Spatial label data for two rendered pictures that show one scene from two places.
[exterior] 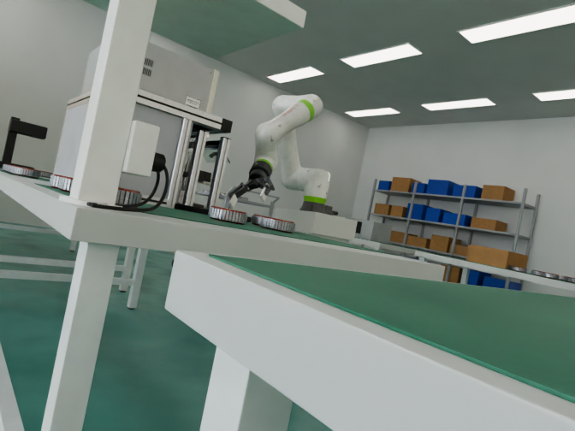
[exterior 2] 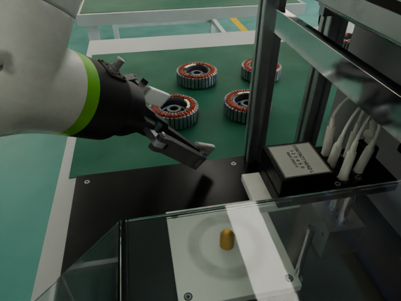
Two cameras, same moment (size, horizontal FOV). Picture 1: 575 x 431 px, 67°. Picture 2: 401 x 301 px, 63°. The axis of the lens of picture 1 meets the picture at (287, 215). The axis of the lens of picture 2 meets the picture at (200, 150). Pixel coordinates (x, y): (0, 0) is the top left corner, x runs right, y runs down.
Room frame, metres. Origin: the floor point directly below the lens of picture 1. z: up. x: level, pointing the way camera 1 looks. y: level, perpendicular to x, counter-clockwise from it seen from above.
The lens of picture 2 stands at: (2.12, 0.43, 1.15)
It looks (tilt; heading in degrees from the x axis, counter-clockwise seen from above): 37 degrees down; 208
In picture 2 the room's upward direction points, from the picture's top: straight up
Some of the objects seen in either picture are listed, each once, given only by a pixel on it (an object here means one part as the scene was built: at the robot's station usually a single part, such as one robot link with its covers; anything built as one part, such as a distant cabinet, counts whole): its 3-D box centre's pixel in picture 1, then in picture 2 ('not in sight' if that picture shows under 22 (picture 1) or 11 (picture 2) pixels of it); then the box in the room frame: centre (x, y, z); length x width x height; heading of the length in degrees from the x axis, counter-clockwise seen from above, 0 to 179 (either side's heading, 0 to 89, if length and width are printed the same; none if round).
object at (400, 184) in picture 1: (406, 186); not in sight; (8.69, -2.23, 1.93); 0.42 x 0.40 x 0.29; 41
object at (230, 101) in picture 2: not in sight; (247, 106); (1.47, 0.21, 0.77); 0.11 x 0.11 x 0.04
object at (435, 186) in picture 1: (442, 189); not in sight; (8.02, -2.75, 1.92); 0.42 x 0.42 x 0.28; 40
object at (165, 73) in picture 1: (147, 85); not in sight; (1.77, 0.67, 1.22); 0.44 x 0.39 x 0.20; 39
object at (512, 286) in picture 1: (500, 287); not in sight; (6.95, -3.61, 0.40); 0.42 x 0.42 x 0.25; 38
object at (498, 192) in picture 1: (497, 194); not in sight; (7.23, -3.40, 1.90); 0.40 x 0.36 x 0.24; 130
